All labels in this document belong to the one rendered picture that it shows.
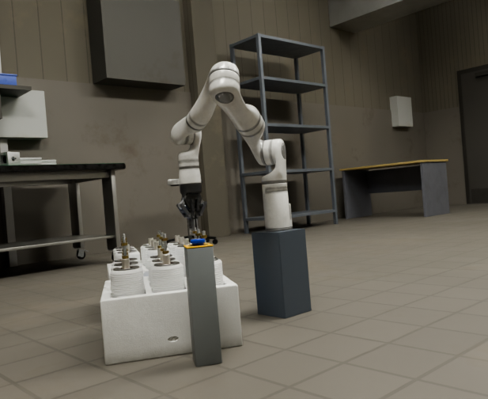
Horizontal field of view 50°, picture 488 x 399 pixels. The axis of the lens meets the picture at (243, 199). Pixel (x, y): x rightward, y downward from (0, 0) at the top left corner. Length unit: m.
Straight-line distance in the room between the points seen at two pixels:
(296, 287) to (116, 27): 3.82
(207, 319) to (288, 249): 0.55
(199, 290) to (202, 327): 0.10
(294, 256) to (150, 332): 0.61
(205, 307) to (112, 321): 0.28
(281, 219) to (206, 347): 0.63
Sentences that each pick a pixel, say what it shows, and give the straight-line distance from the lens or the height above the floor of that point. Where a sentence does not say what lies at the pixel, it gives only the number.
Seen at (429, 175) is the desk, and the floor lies 0.50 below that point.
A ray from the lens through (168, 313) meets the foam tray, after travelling 1.54.
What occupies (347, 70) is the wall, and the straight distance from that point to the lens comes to 8.06.
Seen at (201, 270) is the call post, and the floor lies 0.25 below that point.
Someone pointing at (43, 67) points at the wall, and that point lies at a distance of 5.14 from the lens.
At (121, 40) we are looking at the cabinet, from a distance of 5.25.
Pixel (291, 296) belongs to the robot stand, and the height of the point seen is 0.07.
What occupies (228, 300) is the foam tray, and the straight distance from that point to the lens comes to 1.55.
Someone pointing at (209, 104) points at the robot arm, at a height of 0.73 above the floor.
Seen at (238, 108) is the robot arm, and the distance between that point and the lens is 1.62.
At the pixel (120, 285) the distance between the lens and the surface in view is 1.55.
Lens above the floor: 0.44
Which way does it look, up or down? 1 degrees down
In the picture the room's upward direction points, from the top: 5 degrees counter-clockwise
